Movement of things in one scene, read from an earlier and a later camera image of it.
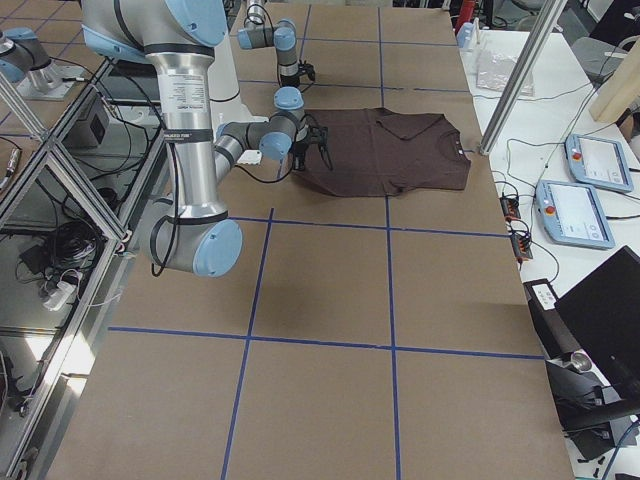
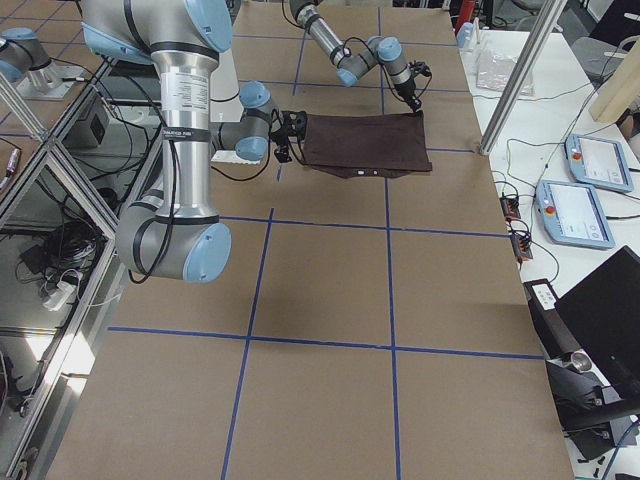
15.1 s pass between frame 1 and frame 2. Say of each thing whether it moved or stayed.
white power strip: stayed
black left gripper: moved
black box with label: stayed
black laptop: stayed
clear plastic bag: stayed
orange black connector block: stayed
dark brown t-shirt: moved
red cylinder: stayed
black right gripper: moved
